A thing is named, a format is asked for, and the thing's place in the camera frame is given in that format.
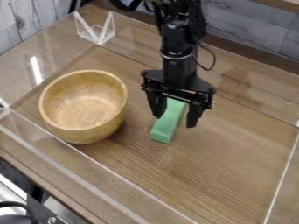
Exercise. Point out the wooden bowl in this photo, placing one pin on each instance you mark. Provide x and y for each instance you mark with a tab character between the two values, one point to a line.
83	106

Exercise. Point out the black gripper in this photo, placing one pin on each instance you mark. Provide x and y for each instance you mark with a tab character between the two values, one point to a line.
178	82

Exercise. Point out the green rectangular block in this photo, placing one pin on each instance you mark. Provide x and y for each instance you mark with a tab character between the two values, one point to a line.
166	125

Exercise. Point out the black metal bracket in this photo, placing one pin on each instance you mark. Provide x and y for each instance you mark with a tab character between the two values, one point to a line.
43	215

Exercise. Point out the clear acrylic corner bracket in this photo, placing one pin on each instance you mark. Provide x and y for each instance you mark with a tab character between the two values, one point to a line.
97	34

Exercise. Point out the clear acrylic enclosure wall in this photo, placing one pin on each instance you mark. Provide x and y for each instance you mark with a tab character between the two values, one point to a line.
228	172

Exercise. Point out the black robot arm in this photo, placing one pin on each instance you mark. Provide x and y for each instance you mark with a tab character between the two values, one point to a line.
182	27

